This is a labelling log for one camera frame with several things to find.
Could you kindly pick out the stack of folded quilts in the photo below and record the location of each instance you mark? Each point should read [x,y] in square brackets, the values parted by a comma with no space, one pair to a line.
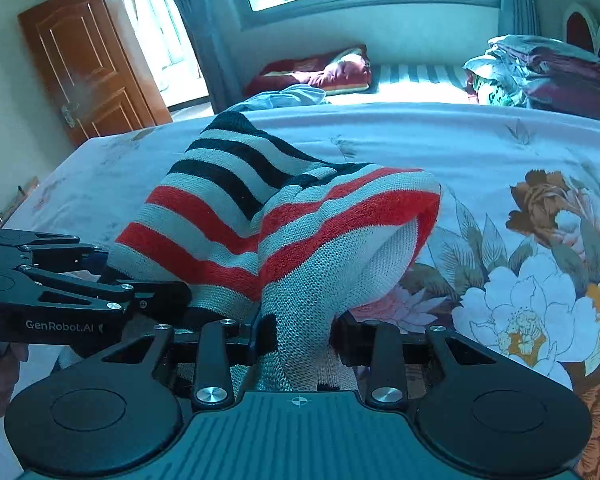
[545,75]

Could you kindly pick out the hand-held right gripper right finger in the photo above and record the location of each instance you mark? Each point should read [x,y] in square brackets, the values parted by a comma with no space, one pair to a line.
[351,346]

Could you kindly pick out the red scalloped headboard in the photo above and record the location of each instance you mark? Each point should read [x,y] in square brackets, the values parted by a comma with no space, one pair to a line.
[587,30]

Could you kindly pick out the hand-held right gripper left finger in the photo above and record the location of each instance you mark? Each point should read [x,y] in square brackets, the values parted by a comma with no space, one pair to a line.
[240,341]

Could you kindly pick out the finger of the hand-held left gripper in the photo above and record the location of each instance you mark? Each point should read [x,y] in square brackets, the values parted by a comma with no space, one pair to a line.
[65,252]
[150,300]

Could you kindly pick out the red pillow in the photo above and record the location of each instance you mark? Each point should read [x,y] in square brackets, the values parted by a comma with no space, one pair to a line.
[320,72]

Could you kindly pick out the light blue cloth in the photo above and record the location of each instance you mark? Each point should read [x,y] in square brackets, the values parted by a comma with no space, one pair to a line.
[285,97]

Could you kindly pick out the striped mattress sheet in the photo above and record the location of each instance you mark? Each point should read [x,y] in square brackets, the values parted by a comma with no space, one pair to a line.
[415,82]

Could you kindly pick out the floral bed sheet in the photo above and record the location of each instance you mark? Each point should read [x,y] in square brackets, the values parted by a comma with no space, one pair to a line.
[430,135]

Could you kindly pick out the wooden door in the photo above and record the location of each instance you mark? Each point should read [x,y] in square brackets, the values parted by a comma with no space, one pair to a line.
[85,60]

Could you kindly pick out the striped knit sweater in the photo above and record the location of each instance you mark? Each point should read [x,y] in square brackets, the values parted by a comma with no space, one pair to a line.
[290,260]

